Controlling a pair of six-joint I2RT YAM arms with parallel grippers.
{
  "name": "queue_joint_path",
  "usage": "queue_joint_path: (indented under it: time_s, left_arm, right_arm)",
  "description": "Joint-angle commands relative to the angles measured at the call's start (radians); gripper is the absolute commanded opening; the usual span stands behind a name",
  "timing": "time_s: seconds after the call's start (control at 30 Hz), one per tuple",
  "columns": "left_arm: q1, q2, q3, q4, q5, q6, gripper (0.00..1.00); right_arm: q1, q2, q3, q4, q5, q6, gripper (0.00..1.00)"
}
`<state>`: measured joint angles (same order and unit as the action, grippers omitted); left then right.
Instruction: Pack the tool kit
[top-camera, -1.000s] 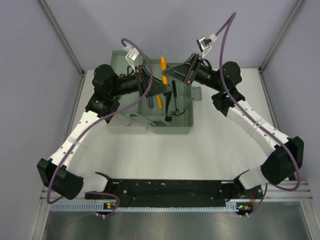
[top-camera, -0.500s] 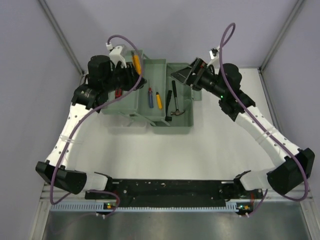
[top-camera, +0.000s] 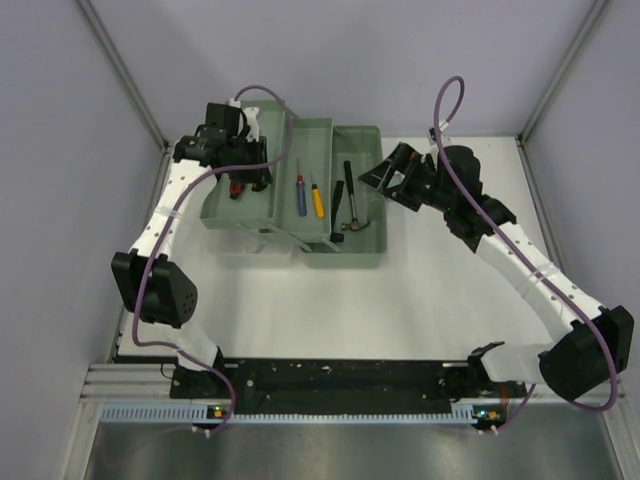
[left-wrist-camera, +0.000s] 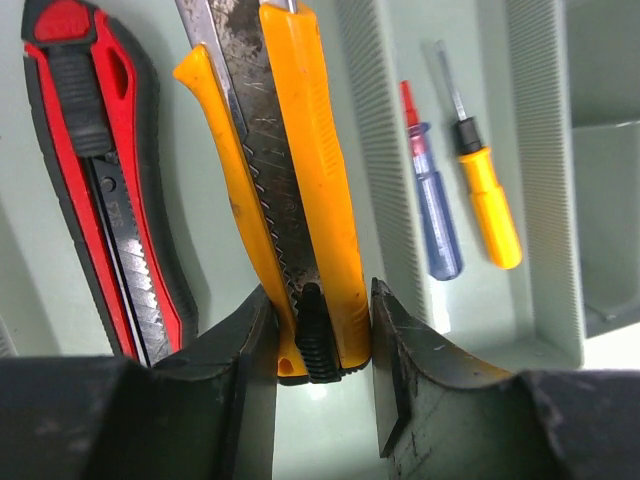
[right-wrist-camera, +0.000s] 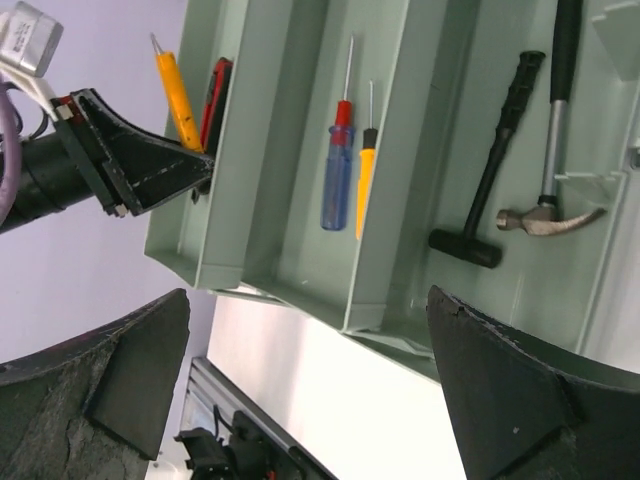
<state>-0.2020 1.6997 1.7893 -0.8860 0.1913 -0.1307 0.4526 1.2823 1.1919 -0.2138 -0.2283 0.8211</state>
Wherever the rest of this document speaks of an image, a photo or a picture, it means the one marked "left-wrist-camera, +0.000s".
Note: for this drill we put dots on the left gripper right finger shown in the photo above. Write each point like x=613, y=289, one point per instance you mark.
x=443, y=413

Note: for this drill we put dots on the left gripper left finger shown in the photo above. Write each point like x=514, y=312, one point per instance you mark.
x=205, y=412

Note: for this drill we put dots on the blue handled screwdriver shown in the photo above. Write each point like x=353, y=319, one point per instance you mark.
x=442, y=246

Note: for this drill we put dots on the orange handled screwdriver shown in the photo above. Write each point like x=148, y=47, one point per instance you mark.
x=486, y=193

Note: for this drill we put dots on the translucent green tool box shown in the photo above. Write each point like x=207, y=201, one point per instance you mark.
x=508, y=60

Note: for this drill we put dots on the red handled pliers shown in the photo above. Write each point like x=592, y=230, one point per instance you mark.
x=94, y=97

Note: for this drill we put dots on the orange black utility knife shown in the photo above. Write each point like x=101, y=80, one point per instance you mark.
x=258, y=71

